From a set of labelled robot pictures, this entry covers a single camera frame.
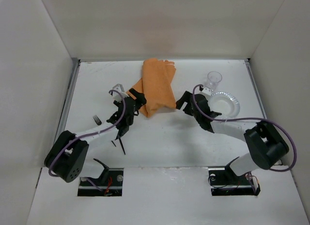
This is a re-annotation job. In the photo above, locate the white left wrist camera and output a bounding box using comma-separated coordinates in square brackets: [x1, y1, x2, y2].
[108, 83, 129, 102]

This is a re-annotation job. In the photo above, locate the left aluminium frame rail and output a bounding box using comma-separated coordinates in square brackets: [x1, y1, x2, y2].
[49, 58, 81, 151]

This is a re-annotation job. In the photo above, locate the white bowl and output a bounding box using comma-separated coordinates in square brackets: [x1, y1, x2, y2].
[208, 92, 240, 118]

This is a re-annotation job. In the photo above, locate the aluminium frame rail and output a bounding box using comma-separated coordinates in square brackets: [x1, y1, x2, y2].
[244, 59, 267, 119]
[49, 58, 81, 151]

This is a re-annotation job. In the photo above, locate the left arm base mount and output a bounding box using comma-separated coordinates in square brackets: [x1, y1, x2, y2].
[77, 168, 124, 197]

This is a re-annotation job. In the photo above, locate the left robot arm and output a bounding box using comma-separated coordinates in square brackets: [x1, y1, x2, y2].
[44, 86, 147, 183]

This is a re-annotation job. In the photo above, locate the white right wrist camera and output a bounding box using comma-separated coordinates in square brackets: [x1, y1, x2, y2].
[199, 86, 213, 98]

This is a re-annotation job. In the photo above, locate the right aluminium frame rail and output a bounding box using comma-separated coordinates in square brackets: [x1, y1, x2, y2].
[244, 59, 267, 119]

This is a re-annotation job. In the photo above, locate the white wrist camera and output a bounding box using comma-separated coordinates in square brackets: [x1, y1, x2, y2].
[199, 86, 213, 98]
[108, 83, 129, 102]

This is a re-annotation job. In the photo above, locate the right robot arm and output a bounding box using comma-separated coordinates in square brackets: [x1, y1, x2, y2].
[176, 91, 289, 181]

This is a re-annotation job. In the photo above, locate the orange cloth placemat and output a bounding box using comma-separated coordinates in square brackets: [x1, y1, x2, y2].
[132, 58, 176, 118]

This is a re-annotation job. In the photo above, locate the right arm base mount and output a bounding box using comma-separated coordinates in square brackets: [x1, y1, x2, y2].
[207, 167, 261, 196]

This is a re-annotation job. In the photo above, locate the black plastic fork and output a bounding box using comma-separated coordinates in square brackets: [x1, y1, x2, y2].
[93, 115, 102, 126]

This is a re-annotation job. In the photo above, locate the clear plastic cup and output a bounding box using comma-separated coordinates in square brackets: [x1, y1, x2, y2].
[206, 71, 222, 91]

